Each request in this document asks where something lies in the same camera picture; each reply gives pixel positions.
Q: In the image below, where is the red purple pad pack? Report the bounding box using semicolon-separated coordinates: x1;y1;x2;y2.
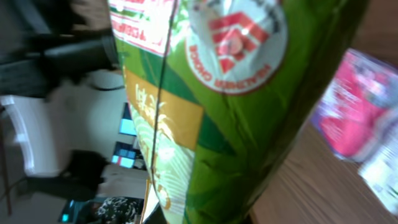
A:
312;49;397;162

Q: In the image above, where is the green juice carton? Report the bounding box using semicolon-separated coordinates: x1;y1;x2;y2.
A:
109;0;368;223

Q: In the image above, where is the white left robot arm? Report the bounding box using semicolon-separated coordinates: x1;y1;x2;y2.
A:
1;29;147;201

